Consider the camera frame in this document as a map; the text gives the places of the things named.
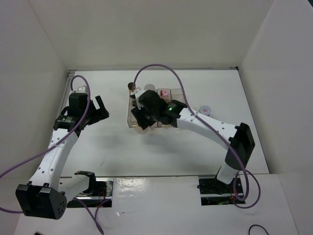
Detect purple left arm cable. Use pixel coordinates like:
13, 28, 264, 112
0, 75, 105, 235

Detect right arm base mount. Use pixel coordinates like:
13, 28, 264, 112
197, 177, 246, 206

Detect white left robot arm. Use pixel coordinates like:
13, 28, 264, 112
15, 87, 97, 220

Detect silver-capped blue-label shaker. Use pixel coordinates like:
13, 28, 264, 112
144, 84, 156, 91

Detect pink-lid spice jar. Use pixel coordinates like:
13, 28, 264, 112
159, 89, 170, 103

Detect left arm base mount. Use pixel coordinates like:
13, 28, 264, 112
58, 175, 113, 208

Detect black cable bottom right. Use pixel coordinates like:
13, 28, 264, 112
248, 225, 269, 235

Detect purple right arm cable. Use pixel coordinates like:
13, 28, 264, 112
133, 64, 261, 209

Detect clear bin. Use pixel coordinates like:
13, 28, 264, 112
142, 90, 157, 129
167, 89, 191, 128
157, 89, 172, 128
127, 96, 137, 128

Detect yellow-lid spice jar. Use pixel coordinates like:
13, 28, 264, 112
135, 126, 149, 135

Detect white-lid red-logo spice jar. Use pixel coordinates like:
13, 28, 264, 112
199, 105, 211, 116

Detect gold-capped dark sauce bottle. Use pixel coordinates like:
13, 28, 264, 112
128, 82, 137, 107

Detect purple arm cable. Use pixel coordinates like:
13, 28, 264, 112
133, 64, 261, 209
0, 75, 105, 235

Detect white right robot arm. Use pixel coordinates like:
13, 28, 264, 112
130, 89, 255, 192

